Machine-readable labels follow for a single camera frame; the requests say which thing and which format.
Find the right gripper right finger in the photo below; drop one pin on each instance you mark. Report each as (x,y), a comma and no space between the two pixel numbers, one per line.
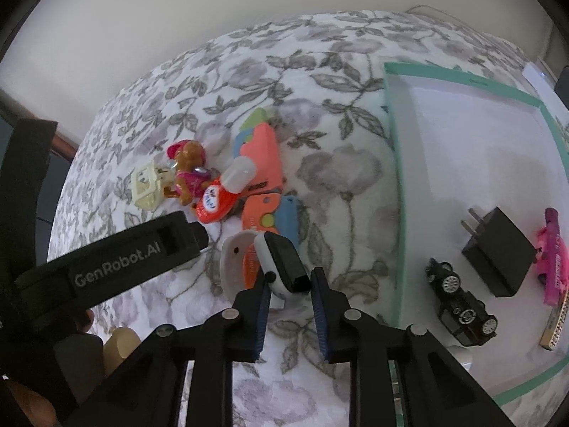
(397,376)

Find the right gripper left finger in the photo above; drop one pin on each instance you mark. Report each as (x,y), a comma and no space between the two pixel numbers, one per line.
(192,367)

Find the black toy car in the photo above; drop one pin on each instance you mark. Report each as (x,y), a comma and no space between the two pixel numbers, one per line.
(463,315)

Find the patterned gold black strip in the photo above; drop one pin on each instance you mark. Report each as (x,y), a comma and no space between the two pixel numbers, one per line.
(552,333)

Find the black power adapter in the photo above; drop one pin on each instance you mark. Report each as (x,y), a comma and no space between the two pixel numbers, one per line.
(498,251)

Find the magenta lip balm package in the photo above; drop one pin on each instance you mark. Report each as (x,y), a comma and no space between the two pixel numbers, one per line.
(555,257)

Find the orange blue carrot knife toy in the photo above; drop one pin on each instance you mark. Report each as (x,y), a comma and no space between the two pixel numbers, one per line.
(272,212)

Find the cream plastic toy chair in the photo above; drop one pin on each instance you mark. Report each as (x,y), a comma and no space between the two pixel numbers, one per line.
(147,185)

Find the brown puppy toy figure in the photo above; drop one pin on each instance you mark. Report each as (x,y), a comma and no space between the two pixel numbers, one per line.
(191,175)

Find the red white glue bottle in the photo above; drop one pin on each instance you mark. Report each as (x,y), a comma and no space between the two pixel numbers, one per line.
(221,195)

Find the teal framed white tray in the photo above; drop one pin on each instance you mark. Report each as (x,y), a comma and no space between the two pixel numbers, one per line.
(466,145)

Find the long orange carrot knife toy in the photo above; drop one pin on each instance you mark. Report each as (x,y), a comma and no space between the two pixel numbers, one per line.
(257,140)

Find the white router box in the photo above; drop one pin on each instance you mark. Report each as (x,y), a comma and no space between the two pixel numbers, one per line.
(538,79)

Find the floral grey white blanket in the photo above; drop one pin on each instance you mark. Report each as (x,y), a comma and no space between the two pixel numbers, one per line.
(318,81)

